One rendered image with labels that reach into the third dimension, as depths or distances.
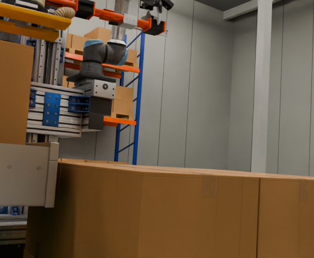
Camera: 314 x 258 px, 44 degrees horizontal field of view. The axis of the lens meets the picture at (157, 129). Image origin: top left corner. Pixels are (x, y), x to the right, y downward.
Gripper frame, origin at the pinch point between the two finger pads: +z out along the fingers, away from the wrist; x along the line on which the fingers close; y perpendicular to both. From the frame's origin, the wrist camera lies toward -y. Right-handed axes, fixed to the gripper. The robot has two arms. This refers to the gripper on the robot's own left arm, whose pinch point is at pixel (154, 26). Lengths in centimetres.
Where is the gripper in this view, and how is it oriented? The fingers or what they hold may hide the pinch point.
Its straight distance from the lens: 191.6
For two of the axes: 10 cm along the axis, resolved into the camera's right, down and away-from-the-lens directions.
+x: 4.6, -0.5, -8.9
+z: -0.6, 9.9, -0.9
